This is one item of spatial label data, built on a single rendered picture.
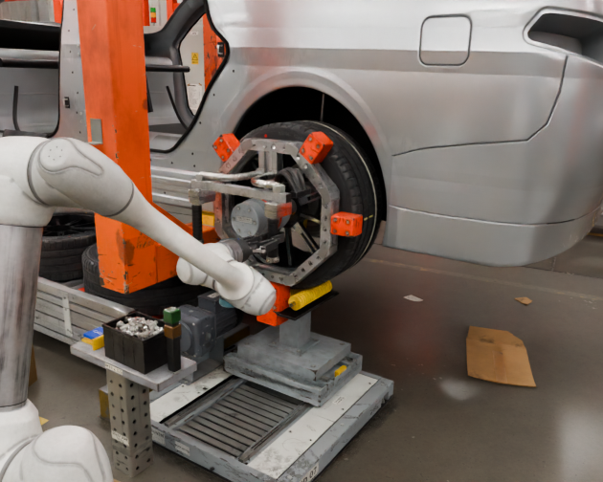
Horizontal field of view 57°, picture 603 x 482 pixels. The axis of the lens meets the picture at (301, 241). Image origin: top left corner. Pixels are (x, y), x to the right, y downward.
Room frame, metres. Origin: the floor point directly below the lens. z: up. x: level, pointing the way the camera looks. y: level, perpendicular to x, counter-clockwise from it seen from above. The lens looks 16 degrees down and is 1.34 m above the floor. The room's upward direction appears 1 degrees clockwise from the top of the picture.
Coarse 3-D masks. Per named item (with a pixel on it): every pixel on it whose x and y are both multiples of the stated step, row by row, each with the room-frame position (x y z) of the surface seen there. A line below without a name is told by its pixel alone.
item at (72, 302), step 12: (48, 288) 2.44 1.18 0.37; (60, 288) 2.40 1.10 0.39; (72, 288) 2.40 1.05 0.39; (36, 300) 2.49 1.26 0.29; (48, 300) 2.44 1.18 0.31; (60, 300) 2.38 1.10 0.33; (72, 300) 2.34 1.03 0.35; (84, 300) 2.29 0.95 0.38; (96, 300) 2.26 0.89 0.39; (108, 300) 2.26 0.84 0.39; (60, 312) 2.39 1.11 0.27; (72, 312) 2.34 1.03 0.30; (84, 312) 2.29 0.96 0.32; (96, 312) 2.26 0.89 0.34; (108, 312) 2.21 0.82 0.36; (120, 312) 2.16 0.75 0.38; (96, 324) 2.25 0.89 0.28
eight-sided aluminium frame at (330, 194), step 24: (240, 144) 2.12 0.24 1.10; (264, 144) 2.08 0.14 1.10; (288, 144) 2.00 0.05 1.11; (312, 168) 1.95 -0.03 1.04; (216, 192) 2.19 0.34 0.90; (336, 192) 1.94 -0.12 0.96; (216, 216) 2.19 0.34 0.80; (336, 240) 1.95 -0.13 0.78; (264, 264) 2.13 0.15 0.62; (312, 264) 1.94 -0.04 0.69
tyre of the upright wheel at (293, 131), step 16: (256, 128) 2.21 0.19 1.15; (272, 128) 2.15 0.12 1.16; (288, 128) 2.11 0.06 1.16; (304, 128) 2.08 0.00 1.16; (320, 128) 2.15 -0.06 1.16; (336, 128) 2.23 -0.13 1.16; (336, 144) 2.06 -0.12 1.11; (352, 144) 2.15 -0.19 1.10; (336, 160) 2.00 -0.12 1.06; (352, 160) 2.06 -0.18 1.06; (368, 160) 2.15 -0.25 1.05; (336, 176) 1.99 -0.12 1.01; (352, 176) 1.99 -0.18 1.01; (368, 176) 2.09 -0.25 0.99; (352, 192) 1.96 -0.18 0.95; (368, 192) 2.05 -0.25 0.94; (352, 208) 1.95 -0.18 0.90; (368, 208) 2.03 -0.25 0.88; (368, 224) 2.04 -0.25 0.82; (352, 240) 1.96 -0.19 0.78; (368, 240) 2.08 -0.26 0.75; (256, 256) 2.20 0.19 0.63; (336, 256) 1.98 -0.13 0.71; (352, 256) 2.02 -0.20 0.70; (320, 272) 2.02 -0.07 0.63; (336, 272) 2.00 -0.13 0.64; (304, 288) 2.07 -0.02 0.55
